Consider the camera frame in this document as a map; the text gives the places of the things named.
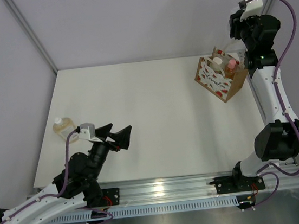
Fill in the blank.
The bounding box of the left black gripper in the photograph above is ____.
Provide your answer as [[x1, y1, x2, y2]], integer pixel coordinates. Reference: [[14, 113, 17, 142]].
[[84, 121, 137, 180]]

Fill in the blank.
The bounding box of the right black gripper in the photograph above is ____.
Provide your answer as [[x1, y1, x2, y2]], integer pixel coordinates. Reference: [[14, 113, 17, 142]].
[[226, 10, 263, 53]]

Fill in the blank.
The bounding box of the olive bottle beige cap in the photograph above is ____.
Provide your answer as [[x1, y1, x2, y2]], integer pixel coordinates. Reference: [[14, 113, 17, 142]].
[[207, 57, 225, 76]]

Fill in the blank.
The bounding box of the orange bottle pink cap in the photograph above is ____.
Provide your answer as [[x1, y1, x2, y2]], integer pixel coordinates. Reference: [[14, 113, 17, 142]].
[[224, 59, 239, 80]]

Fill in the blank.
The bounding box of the amber soap bottle white cap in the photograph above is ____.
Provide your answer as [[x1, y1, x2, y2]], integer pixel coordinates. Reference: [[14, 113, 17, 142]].
[[53, 117, 77, 141]]

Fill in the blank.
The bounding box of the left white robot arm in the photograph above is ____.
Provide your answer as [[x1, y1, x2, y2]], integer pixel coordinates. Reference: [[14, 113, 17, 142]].
[[0, 123, 132, 224]]

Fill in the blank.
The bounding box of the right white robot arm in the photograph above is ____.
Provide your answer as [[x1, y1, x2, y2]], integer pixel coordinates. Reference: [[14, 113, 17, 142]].
[[229, 9, 299, 191]]

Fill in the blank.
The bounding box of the watermelon canvas bag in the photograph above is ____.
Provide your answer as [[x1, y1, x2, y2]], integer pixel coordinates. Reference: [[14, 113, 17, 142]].
[[195, 47, 248, 103]]

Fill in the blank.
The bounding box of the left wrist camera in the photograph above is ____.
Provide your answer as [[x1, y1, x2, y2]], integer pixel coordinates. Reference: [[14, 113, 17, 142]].
[[76, 123, 96, 141]]

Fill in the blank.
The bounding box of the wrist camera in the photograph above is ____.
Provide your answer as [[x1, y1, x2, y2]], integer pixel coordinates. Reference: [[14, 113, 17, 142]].
[[239, 0, 263, 21], [76, 123, 96, 141]]

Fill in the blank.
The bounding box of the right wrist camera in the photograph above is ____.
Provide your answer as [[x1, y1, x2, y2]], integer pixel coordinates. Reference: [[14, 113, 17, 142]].
[[239, 0, 263, 21]]

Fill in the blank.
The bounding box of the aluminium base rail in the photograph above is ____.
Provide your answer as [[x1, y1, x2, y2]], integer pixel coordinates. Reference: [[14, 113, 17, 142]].
[[99, 168, 299, 207]]

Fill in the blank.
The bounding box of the white slotted cable duct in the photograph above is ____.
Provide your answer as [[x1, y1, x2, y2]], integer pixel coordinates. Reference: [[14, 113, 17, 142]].
[[47, 195, 252, 224]]

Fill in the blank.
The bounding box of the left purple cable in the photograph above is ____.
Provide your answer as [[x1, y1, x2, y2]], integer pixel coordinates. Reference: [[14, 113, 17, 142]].
[[0, 127, 93, 224]]

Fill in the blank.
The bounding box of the purple cable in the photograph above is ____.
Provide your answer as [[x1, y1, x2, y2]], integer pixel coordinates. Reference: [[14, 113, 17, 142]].
[[0, 127, 93, 224], [244, 0, 299, 179]]

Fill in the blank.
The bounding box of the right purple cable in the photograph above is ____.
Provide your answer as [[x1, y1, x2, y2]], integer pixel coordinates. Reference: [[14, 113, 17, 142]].
[[244, 0, 299, 179]]

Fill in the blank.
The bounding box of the left aluminium frame post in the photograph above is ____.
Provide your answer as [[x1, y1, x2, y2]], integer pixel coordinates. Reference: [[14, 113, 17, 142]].
[[2, 0, 58, 75]]

